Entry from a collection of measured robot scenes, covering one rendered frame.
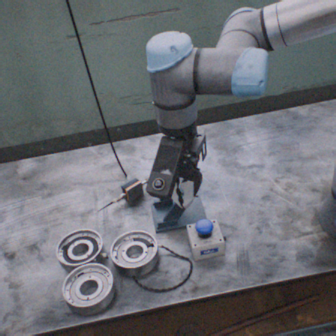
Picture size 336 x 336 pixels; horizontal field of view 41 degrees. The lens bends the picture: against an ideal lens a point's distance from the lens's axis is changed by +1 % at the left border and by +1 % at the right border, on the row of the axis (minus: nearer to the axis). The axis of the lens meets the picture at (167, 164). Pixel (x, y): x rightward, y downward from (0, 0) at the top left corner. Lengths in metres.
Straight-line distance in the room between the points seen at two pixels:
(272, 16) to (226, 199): 0.50
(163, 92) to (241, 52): 0.14
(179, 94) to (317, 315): 0.72
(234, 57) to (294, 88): 2.17
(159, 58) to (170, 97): 0.07
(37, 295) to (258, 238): 0.50
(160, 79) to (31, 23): 1.75
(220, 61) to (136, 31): 1.76
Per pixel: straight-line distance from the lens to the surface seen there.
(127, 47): 2.50
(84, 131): 2.74
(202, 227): 0.99
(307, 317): 1.25
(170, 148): 0.82
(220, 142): 1.33
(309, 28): 0.81
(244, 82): 0.72
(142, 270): 0.99
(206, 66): 0.72
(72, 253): 1.07
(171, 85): 0.74
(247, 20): 0.83
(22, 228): 1.21
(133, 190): 1.16
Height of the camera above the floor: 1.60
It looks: 39 degrees down
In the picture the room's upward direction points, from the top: 8 degrees counter-clockwise
